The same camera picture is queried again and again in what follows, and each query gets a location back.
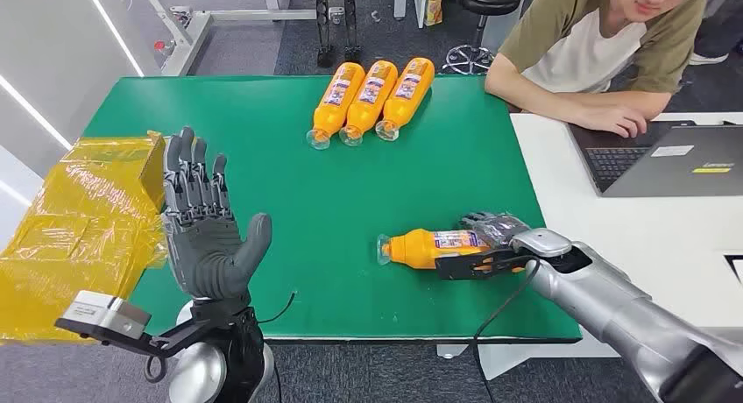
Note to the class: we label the grey laptop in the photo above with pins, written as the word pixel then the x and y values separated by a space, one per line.
pixel 667 168

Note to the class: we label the orange juice bottle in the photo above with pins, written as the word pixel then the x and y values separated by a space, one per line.
pixel 406 93
pixel 336 101
pixel 418 249
pixel 370 98

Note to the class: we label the white metal desk frame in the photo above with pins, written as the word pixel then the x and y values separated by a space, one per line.
pixel 186 40

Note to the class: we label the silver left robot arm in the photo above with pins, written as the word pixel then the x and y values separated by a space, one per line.
pixel 197 377

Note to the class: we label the person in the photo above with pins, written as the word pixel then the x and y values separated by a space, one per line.
pixel 580 46
pixel 720 29

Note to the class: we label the yellow snack package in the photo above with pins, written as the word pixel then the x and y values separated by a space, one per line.
pixel 435 3

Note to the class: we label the yellow film wrapped box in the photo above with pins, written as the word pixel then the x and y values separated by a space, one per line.
pixel 75 232

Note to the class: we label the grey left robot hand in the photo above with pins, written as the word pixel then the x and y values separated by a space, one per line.
pixel 203 249

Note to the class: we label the red knob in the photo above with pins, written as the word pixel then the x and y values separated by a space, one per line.
pixel 159 45

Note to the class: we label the green table mat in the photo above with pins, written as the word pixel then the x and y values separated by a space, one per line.
pixel 348 203

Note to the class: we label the person's right hand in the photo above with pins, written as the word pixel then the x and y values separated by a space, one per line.
pixel 618 122

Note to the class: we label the black stand leg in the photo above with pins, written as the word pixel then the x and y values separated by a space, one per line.
pixel 350 23
pixel 323 29

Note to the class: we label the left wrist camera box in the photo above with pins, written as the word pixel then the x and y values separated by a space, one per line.
pixel 104 316

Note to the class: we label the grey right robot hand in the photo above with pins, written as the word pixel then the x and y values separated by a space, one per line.
pixel 499 229

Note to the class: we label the person's right forearm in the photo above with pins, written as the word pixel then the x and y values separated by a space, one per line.
pixel 534 98

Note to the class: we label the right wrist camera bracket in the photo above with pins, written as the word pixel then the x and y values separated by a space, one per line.
pixel 455 268

